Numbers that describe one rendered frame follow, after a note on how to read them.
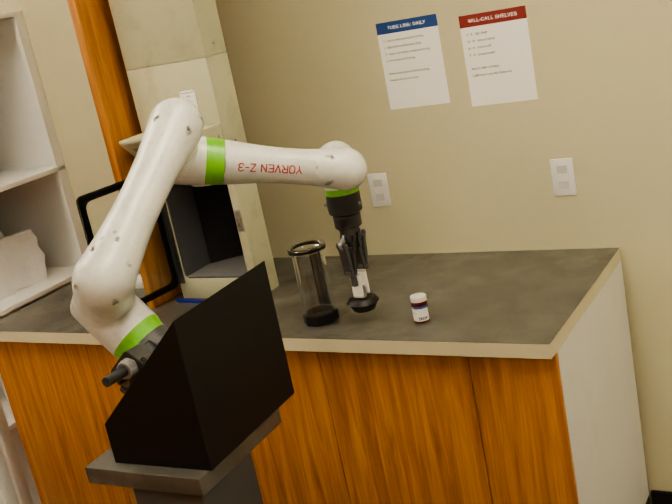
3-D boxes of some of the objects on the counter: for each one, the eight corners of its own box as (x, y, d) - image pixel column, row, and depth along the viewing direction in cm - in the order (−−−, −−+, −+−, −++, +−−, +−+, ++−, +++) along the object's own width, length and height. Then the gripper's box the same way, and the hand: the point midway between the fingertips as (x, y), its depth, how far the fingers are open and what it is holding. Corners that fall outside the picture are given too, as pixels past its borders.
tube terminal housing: (225, 272, 339) (174, 58, 318) (301, 270, 322) (252, 44, 302) (183, 298, 319) (125, 71, 298) (261, 298, 302) (206, 57, 281)
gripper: (347, 205, 263) (363, 285, 270) (320, 222, 251) (336, 305, 257) (371, 203, 259) (386, 285, 266) (344, 221, 247) (360, 305, 253)
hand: (359, 283), depth 260 cm, fingers closed on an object, 3 cm apart
